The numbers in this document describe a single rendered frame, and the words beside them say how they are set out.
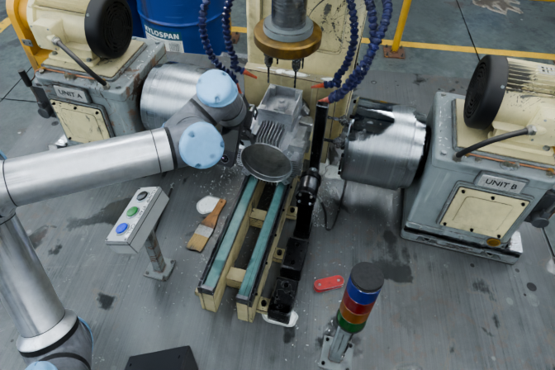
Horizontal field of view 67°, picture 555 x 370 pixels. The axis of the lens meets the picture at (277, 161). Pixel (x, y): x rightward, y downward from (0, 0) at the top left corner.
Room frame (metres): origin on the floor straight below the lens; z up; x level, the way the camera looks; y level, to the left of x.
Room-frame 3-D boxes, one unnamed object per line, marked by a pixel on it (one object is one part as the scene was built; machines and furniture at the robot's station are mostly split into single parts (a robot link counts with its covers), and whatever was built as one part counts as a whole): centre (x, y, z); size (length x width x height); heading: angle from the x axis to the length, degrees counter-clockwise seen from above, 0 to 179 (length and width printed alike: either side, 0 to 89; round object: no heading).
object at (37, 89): (1.03, 0.74, 1.07); 0.08 x 0.07 x 0.20; 167
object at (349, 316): (0.36, -0.17, 1.10); 0.06 x 0.06 x 0.04
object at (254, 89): (1.11, -0.04, 0.97); 0.30 x 0.11 x 0.34; 77
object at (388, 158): (0.88, -0.33, 1.04); 0.41 x 0.25 x 0.25; 77
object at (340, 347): (0.36, -0.17, 1.01); 0.08 x 0.08 x 0.42; 77
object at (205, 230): (0.74, 0.21, 0.80); 0.21 x 0.05 x 0.01; 161
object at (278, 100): (0.95, 0.00, 1.11); 0.12 x 0.11 x 0.07; 165
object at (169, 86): (1.04, 0.34, 1.04); 0.37 x 0.25 x 0.25; 77
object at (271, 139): (0.91, 0.01, 1.01); 0.20 x 0.19 x 0.19; 165
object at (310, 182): (0.89, -0.17, 0.92); 0.45 x 0.13 x 0.24; 167
